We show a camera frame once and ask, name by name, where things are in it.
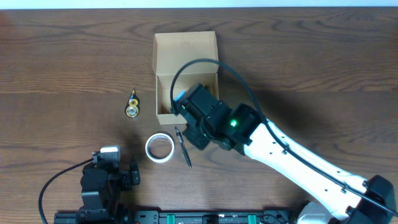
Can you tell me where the black pen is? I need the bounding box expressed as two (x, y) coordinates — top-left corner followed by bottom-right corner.
(175, 127), (192, 169)

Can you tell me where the yellow black correction tape dispenser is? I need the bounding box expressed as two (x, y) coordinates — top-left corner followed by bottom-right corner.
(125, 89), (140, 118)

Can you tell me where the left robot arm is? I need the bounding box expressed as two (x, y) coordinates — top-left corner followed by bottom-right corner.
(77, 160), (141, 223)

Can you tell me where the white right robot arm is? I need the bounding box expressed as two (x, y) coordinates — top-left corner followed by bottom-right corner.
(171, 84), (397, 223)

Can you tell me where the white masking tape roll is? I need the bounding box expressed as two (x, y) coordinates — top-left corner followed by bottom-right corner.
(145, 133), (175, 164)

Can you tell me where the brown cardboard box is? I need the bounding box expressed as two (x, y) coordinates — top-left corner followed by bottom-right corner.
(152, 31), (219, 125)

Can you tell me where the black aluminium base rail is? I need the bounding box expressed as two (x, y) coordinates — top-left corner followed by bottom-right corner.
(53, 208), (371, 224)

